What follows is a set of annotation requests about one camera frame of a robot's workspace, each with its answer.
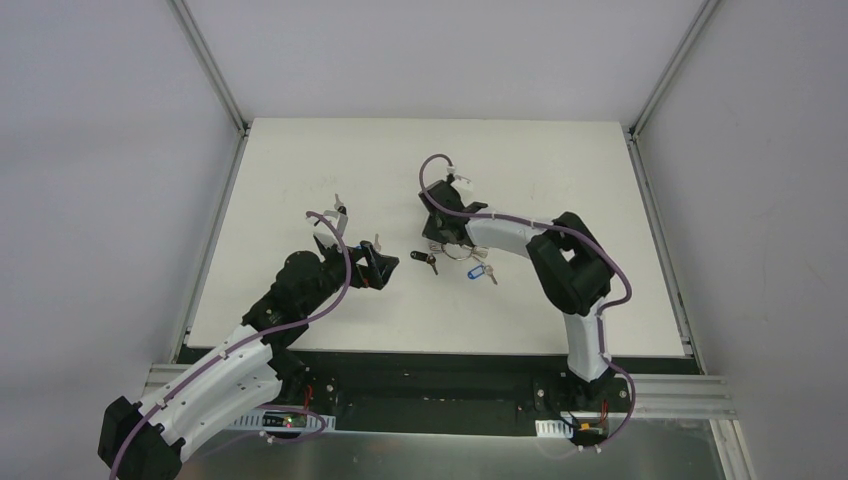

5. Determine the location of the black metal base rail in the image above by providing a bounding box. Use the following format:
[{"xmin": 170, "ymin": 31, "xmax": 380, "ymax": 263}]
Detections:
[{"xmin": 175, "ymin": 344, "xmax": 634, "ymax": 439}]

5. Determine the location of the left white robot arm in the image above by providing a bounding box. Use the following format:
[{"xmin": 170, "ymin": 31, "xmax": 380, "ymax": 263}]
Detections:
[{"xmin": 97, "ymin": 241, "xmax": 400, "ymax": 479}]

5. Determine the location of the key with black head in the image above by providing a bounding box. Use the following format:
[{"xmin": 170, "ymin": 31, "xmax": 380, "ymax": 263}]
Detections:
[{"xmin": 334, "ymin": 194, "xmax": 348, "ymax": 226}]

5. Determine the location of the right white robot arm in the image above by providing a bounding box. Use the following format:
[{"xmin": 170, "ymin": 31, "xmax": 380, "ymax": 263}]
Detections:
[{"xmin": 419, "ymin": 180, "xmax": 614, "ymax": 410}]

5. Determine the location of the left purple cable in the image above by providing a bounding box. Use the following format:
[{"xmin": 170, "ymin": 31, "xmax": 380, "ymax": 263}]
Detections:
[{"xmin": 109, "ymin": 210, "xmax": 351, "ymax": 480}]

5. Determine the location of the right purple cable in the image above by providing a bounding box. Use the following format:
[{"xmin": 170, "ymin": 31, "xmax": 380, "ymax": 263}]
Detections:
[{"xmin": 418, "ymin": 154, "xmax": 639, "ymax": 458}]

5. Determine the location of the left aluminium frame post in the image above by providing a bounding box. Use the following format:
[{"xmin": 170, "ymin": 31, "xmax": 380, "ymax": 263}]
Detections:
[{"xmin": 167, "ymin": 0, "xmax": 250, "ymax": 137}]

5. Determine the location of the right aluminium frame post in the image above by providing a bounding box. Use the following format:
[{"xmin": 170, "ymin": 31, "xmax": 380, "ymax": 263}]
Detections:
[{"xmin": 628, "ymin": 0, "xmax": 722, "ymax": 141}]

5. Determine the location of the right white controller board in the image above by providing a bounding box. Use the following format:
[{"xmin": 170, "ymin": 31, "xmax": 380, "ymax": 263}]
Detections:
[{"xmin": 534, "ymin": 419, "xmax": 608, "ymax": 447}]

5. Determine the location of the aluminium frame post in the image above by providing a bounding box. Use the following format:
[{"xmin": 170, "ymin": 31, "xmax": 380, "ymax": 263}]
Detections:
[
  {"xmin": 167, "ymin": 0, "xmax": 250, "ymax": 137},
  {"xmin": 628, "ymin": 0, "xmax": 722, "ymax": 141}
]

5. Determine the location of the purple cable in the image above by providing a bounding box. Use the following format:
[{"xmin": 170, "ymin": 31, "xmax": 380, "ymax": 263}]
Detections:
[
  {"xmin": 109, "ymin": 210, "xmax": 351, "ymax": 480},
  {"xmin": 418, "ymin": 154, "xmax": 639, "ymax": 458}
]

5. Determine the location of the left white controller board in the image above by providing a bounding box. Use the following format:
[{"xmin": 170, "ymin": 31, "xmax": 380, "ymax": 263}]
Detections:
[{"xmin": 226, "ymin": 409, "xmax": 336, "ymax": 433}]

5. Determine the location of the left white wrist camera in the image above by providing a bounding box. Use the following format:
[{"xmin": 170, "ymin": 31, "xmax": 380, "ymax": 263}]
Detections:
[{"xmin": 312, "ymin": 210, "xmax": 348, "ymax": 247}]

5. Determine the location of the silver metal binder keyring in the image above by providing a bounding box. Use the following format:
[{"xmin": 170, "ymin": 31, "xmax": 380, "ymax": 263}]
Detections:
[{"xmin": 426, "ymin": 241, "xmax": 489, "ymax": 262}]

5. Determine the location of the key with blue frame tag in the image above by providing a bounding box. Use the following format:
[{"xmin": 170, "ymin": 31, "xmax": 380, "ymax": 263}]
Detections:
[{"xmin": 357, "ymin": 234, "xmax": 382, "ymax": 252}]

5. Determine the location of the white controller board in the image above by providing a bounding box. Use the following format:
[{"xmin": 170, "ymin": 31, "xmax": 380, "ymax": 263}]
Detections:
[
  {"xmin": 226, "ymin": 409, "xmax": 336, "ymax": 433},
  {"xmin": 534, "ymin": 419, "xmax": 608, "ymax": 447}
]

